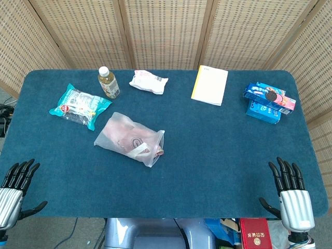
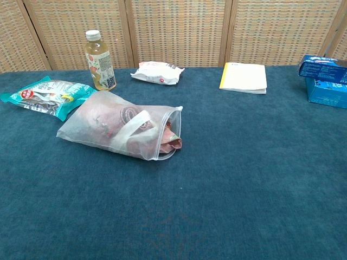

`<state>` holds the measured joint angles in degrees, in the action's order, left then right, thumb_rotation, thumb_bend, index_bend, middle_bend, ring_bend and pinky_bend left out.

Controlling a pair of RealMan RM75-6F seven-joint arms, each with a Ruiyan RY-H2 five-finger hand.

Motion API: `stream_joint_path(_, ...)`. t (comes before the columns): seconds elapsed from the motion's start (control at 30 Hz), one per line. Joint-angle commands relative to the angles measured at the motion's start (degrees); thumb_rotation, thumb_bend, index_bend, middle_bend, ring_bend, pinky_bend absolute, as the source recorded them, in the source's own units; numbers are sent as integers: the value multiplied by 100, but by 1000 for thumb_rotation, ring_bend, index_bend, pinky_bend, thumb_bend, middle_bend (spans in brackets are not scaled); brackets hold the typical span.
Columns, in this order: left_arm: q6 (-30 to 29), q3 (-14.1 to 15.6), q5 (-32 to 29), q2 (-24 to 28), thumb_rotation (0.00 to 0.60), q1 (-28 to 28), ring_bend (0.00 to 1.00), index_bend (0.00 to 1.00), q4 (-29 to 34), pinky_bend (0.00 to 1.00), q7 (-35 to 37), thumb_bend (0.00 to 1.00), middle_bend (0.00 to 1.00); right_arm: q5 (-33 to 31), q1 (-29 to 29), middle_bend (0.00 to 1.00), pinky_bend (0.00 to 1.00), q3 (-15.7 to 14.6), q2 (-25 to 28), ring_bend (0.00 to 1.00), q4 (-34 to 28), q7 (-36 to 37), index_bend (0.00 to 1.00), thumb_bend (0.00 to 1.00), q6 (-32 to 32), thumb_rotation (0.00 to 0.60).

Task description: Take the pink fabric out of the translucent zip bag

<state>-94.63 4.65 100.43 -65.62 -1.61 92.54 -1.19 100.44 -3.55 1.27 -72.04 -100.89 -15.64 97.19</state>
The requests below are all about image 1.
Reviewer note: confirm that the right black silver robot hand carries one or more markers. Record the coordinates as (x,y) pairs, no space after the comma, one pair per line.
(295,205)

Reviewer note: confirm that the blue pink cookie box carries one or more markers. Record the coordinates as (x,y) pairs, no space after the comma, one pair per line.
(264,96)

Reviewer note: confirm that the white snack package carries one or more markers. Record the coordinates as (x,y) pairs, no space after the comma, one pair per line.
(147,81)

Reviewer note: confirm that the grey robot torso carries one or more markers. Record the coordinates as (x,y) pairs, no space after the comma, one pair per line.
(145,233)

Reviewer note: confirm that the blue table mat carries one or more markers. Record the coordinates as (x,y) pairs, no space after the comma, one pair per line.
(194,168)

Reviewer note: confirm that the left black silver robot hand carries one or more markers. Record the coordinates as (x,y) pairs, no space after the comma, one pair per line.
(9,199)

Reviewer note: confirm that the teal snack packet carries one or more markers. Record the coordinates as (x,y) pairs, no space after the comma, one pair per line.
(77,103)

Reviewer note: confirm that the translucent zip plastic bag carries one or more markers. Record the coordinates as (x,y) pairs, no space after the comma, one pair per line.
(109,138)

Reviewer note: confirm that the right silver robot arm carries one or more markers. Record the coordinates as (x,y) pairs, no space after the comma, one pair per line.
(301,240)

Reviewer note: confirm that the tea bottle with white cap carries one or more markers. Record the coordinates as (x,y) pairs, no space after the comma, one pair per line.
(109,84)

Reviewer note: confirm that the woven folding screen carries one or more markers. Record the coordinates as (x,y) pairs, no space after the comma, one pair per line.
(166,31)

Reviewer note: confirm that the red gift box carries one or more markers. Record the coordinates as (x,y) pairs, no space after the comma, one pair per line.
(255,233)

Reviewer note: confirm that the white booklet with yellow spine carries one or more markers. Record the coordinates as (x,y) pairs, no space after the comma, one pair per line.
(210,85)

